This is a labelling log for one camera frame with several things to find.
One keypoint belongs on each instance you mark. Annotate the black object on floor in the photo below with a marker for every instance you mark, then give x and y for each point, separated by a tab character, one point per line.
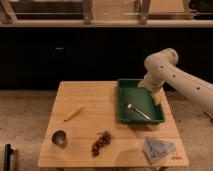
8	152

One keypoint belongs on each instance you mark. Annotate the bunch of dark grapes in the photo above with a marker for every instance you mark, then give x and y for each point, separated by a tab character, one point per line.
104	139

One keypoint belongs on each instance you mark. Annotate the silver metal fork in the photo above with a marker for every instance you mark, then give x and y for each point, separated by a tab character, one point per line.
130	106

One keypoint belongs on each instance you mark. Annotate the wooden shelf rail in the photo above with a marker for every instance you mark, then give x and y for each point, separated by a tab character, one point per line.
106	13

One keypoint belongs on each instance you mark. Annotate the small metal cup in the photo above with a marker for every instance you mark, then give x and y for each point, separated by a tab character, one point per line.
59	138

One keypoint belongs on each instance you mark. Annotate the yellow banana toy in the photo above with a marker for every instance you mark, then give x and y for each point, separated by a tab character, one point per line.
73	113

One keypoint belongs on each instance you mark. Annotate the green plastic tray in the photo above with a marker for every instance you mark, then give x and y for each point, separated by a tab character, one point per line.
129	92

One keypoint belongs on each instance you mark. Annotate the folded blue-grey cloth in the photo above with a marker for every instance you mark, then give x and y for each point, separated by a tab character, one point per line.
155	149

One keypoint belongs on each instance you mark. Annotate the wooden folding table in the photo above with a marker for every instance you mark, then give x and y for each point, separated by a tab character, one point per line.
99	101

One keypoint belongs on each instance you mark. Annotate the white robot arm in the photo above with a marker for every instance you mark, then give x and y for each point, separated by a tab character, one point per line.
161	68

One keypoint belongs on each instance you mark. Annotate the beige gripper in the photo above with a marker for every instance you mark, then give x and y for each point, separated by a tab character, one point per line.
153	87

